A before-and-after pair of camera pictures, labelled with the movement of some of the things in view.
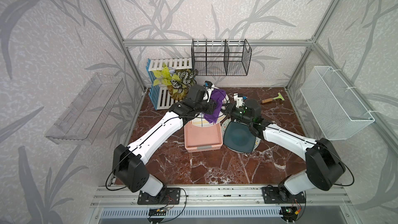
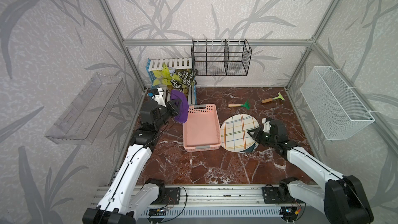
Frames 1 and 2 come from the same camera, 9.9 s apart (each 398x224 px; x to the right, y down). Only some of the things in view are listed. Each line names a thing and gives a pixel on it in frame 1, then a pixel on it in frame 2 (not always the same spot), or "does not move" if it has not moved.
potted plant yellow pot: x=177 y=81 does not move
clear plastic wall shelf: x=82 y=122 does not move
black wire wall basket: x=221 y=57 does not move
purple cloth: x=218 y=95 -> x=183 y=111
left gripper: x=211 y=107 -> x=173 y=110
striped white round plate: x=200 y=119 -> x=234 y=135
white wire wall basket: x=338 y=111 does not move
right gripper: x=229 y=107 -> x=258 y=131
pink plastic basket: x=202 y=139 does not move
